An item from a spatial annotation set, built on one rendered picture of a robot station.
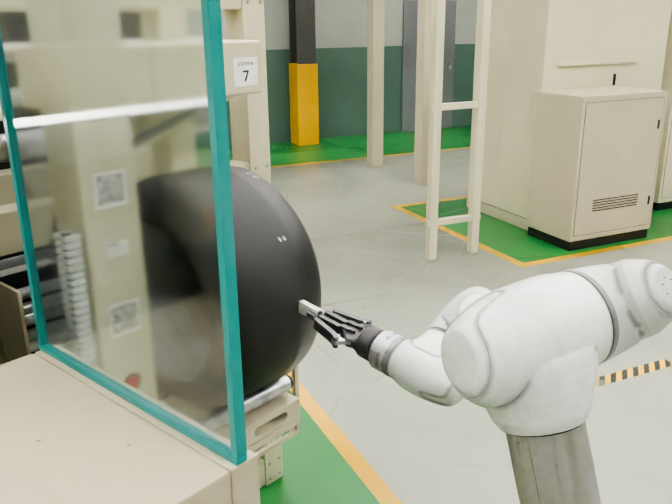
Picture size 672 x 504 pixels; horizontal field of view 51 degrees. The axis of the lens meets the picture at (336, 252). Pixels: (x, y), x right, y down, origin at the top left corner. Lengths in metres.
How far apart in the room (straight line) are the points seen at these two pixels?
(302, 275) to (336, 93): 10.01
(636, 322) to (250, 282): 0.88
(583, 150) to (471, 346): 5.13
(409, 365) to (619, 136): 4.89
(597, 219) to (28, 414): 5.44
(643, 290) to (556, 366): 0.16
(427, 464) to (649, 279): 2.36
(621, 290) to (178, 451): 0.63
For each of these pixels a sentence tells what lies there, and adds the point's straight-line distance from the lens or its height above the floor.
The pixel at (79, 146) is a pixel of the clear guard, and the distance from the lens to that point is 1.11.
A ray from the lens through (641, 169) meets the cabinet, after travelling 6.43.
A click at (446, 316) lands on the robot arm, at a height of 1.25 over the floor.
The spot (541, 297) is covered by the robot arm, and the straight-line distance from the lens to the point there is 0.89.
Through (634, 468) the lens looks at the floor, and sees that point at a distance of 3.41.
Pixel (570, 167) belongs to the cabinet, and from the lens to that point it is 5.98.
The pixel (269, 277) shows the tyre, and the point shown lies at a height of 1.29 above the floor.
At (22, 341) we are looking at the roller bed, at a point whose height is 1.06.
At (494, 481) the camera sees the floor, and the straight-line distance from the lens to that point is 3.17.
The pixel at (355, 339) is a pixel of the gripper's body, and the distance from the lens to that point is 1.54.
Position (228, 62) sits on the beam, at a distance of 2.05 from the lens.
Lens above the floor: 1.84
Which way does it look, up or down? 18 degrees down
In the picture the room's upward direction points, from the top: 1 degrees counter-clockwise
